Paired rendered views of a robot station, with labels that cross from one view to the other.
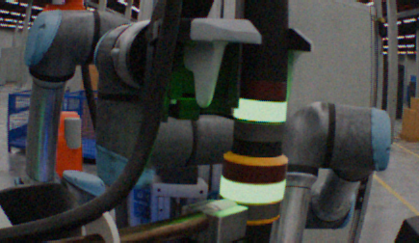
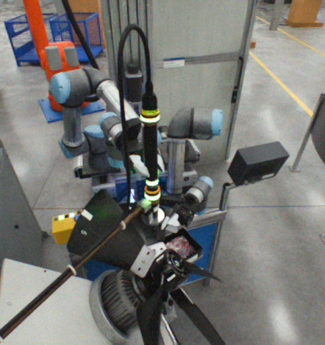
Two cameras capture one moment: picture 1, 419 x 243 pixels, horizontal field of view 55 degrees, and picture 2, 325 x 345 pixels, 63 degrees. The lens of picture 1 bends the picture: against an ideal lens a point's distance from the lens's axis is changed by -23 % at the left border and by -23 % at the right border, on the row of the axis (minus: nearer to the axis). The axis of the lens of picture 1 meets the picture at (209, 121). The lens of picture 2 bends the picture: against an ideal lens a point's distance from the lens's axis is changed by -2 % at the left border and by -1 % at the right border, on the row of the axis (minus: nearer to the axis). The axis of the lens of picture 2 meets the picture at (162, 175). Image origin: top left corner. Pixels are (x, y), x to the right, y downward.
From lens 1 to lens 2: 51 cm
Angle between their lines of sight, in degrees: 32
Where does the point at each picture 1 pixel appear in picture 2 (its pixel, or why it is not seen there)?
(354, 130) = (202, 123)
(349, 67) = (228, 19)
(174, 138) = not seen: hidden behind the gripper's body
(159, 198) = not seen: hidden behind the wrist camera
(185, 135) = not seen: hidden behind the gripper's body
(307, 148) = (182, 130)
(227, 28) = (142, 171)
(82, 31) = (83, 85)
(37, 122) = (69, 121)
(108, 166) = (113, 163)
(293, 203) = (177, 149)
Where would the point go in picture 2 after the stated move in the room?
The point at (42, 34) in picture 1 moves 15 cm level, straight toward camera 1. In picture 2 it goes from (62, 91) to (68, 106)
